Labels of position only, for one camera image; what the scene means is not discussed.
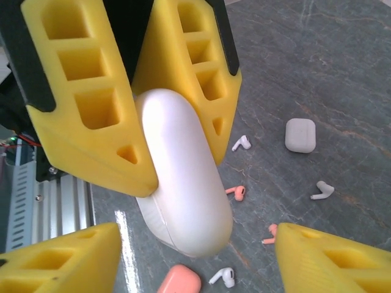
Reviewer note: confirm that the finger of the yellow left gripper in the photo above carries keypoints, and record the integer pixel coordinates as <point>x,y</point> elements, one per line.
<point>70,146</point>
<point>171,61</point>

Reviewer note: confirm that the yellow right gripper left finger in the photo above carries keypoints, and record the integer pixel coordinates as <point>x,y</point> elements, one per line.
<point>61,268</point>

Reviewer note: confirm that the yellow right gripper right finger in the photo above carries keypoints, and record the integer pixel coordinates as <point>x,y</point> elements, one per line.
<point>336,268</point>

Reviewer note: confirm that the white earbud charging case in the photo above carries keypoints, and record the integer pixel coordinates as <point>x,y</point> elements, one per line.
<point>183,171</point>

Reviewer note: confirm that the pink earbud charging case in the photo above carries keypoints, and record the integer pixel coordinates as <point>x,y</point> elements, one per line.
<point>178,280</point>

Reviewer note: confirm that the grey earbud charging case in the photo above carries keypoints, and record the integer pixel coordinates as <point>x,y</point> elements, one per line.
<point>300,135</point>

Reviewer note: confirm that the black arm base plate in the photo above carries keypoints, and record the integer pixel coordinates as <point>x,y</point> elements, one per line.
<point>42,164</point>

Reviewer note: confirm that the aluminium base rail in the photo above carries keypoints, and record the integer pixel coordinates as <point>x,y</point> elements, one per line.
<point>67,204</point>

